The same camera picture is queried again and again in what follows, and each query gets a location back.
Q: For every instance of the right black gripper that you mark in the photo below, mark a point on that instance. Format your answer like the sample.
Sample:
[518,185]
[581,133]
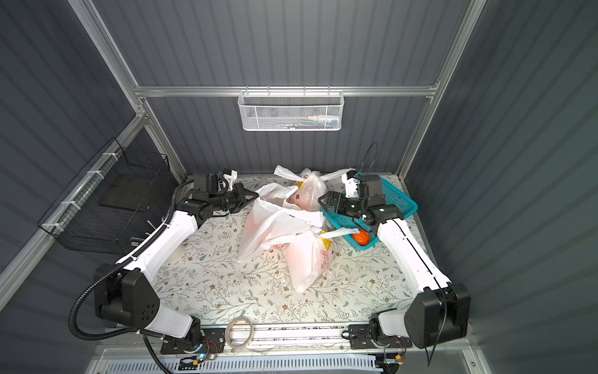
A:
[339,206]

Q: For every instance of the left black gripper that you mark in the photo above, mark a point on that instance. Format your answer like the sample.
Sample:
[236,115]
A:
[238,199]

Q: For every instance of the white plastic bag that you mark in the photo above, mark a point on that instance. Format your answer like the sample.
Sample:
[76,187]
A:
[272,216]

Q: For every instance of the cartoon printed plastic bag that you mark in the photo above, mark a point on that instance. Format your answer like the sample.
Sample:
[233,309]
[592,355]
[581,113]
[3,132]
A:
[310,186]

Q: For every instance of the clear plastic bag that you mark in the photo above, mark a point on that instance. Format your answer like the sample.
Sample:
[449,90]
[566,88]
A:
[308,254]

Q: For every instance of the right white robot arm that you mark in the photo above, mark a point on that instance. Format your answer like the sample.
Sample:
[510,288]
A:
[439,311]

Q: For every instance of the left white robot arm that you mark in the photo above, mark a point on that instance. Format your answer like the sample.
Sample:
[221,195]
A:
[123,293]

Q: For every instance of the orange mandarin left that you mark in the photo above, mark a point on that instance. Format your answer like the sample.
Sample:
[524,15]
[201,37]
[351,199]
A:
[361,238]

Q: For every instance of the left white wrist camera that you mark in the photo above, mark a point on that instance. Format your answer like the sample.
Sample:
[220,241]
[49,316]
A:
[231,177]

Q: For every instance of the white wire wall basket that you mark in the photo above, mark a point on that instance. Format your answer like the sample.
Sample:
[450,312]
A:
[299,110]

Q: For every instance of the black wire wall basket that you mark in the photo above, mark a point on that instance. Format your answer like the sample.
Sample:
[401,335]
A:
[116,206]

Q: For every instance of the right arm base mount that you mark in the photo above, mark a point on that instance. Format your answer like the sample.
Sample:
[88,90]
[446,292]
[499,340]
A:
[367,336]

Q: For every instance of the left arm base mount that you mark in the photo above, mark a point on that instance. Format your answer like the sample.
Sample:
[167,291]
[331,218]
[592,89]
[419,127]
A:
[210,341]

